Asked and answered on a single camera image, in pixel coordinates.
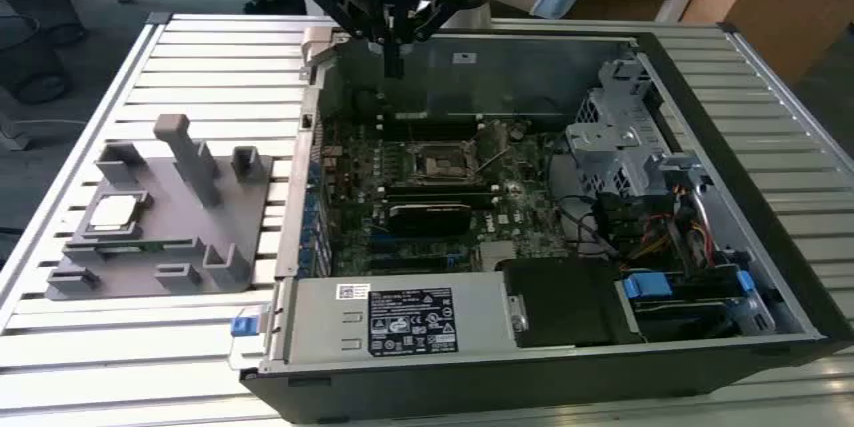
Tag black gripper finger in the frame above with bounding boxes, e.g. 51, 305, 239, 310
306, 0, 398, 80
394, 0, 470, 80

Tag metal socket cover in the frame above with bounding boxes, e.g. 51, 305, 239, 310
470, 118, 515, 171

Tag metal locking lever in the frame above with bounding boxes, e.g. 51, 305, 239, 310
478, 143, 521, 172

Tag silver CPU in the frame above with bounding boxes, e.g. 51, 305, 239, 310
88, 195, 145, 229

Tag CPU socket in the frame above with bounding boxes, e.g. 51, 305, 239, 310
405, 139, 481, 187

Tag black RAM slot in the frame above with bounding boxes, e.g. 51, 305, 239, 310
375, 125, 487, 134
375, 117, 487, 125
385, 189, 499, 197
375, 112, 487, 121
375, 121, 487, 129
385, 184, 499, 192

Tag silver drive cage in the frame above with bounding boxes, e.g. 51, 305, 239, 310
564, 59, 714, 198

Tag green motherboard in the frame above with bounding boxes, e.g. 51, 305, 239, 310
311, 114, 606, 279

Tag small graphics card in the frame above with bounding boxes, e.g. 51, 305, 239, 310
385, 201, 474, 239

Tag black mesh bin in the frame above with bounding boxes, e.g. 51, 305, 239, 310
26, 0, 88, 47
0, 14, 74, 106

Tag silver chipset heatsink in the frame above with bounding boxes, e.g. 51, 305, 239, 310
478, 240, 521, 269

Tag black expansion slot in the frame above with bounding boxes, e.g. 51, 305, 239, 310
369, 256, 450, 271

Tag grey parts rack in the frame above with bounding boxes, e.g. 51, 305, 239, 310
43, 113, 275, 302

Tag green RAM stick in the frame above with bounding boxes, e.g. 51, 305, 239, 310
90, 239, 202, 254

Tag black plastic shroud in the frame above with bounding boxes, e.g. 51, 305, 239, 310
498, 255, 644, 349

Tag blue disk carrier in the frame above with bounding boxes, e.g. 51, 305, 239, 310
621, 270, 674, 307

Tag silver power supply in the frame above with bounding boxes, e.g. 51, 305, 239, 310
258, 270, 530, 376

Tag blue case latch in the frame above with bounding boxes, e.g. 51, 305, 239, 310
229, 314, 261, 338

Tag black PC case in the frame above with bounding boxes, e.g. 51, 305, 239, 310
237, 21, 854, 427

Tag grey case handle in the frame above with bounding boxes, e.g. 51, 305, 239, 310
299, 26, 337, 84

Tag orange yellow wire bundle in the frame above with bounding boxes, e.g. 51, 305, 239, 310
633, 186, 713, 268

